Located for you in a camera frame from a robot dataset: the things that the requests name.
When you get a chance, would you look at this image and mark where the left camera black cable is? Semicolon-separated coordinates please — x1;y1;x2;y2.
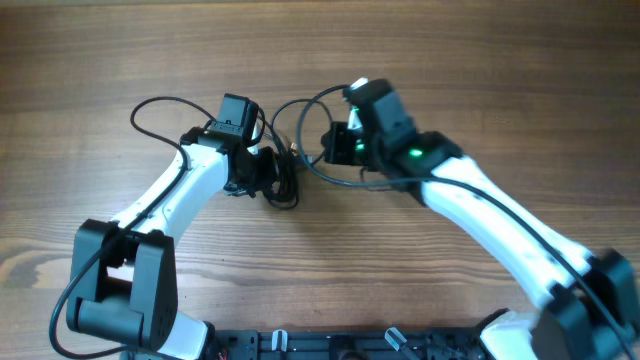
48;96;221;360

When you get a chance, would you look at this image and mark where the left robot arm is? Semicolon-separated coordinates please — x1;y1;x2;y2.
49;94;277;359

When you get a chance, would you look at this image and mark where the camera black cable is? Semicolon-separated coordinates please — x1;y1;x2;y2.
48;96;221;360
295;83;640;360

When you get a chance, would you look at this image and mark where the right camera black cable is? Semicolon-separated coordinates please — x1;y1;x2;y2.
295;83;640;360

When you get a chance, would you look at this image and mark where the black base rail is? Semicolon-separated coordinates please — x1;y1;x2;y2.
204;327;492;360

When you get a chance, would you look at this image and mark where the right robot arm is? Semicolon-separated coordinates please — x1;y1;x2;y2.
322;79;639;359

